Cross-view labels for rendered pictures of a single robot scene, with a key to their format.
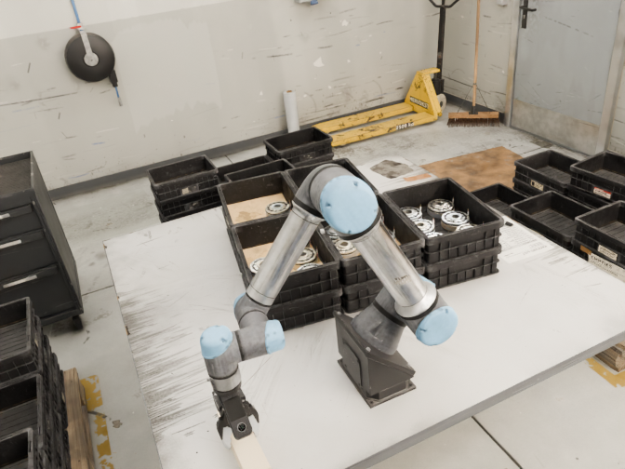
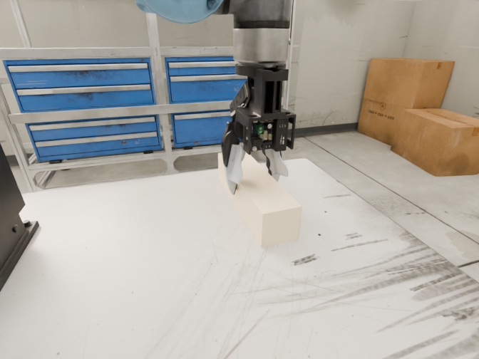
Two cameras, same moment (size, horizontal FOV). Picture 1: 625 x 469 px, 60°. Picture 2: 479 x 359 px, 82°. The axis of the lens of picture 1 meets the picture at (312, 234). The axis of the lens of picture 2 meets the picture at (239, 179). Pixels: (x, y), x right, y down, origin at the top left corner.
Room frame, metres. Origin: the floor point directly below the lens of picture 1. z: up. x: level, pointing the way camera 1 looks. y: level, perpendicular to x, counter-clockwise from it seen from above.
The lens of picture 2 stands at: (1.40, 0.25, 0.97)
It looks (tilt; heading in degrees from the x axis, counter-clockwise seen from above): 27 degrees down; 184
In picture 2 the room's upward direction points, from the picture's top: straight up
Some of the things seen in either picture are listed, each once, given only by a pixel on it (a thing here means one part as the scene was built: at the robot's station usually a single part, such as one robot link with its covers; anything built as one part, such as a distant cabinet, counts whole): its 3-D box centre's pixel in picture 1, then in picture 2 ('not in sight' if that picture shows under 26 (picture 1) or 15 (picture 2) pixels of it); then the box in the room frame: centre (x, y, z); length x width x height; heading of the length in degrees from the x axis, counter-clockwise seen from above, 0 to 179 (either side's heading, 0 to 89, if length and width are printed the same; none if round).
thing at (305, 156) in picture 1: (300, 168); not in sight; (3.49, 0.02, 0.37); 0.40 x 0.30 x 0.45; 112
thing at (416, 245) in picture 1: (363, 226); not in sight; (1.68, -0.18, 0.92); 0.40 x 0.30 x 0.02; 13
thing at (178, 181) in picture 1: (189, 201); not in sight; (3.20, 0.77, 0.37); 0.40 x 0.30 x 0.45; 112
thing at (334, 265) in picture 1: (282, 246); not in sight; (1.61, 0.11, 0.92); 0.40 x 0.30 x 0.02; 13
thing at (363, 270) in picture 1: (364, 238); not in sight; (1.68, -0.18, 0.87); 0.40 x 0.30 x 0.11; 13
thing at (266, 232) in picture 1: (284, 258); not in sight; (1.61, 0.11, 0.87); 0.40 x 0.30 x 0.11; 13
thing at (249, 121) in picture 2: (230, 396); (261, 108); (0.98, 0.25, 0.88); 0.09 x 0.08 x 0.12; 23
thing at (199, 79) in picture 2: not in sight; (225, 102); (-0.46, 0.02, 0.60); 0.72 x 0.03 x 0.56; 112
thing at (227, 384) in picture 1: (223, 376); (262, 48); (0.97, 0.25, 0.96); 0.08 x 0.08 x 0.05
